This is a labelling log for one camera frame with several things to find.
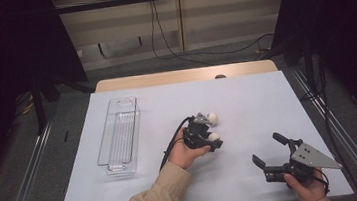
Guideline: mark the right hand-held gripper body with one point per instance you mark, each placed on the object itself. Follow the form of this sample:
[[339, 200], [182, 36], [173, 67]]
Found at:
[[305, 159]]

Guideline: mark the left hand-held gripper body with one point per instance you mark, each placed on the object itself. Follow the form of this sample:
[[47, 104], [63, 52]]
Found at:
[[195, 135]]

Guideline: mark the white egg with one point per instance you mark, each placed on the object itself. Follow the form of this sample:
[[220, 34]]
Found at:
[[214, 118], [213, 136]]

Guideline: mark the clear plastic tray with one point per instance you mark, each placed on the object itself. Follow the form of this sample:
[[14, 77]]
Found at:
[[119, 133]]

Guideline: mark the person's left hand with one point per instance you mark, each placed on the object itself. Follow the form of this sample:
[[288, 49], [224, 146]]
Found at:
[[184, 155]]

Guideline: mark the person's right hand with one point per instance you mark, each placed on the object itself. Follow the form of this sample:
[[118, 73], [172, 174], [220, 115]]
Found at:
[[308, 192]]

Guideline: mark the white table mat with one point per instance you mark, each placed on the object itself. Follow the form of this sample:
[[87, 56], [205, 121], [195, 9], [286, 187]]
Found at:
[[242, 181]]

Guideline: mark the black curtain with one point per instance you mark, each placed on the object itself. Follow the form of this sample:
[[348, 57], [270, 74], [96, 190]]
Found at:
[[2, 65], [343, 29]]

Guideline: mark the small black floor object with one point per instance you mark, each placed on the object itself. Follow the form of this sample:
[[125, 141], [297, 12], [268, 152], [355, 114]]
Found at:
[[66, 136]]

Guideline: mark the black stand leg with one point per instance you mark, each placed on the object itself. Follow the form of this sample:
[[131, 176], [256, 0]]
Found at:
[[39, 108]]

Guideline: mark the aluminium floor rail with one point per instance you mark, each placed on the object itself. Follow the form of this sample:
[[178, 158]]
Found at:
[[348, 143], [25, 190]]

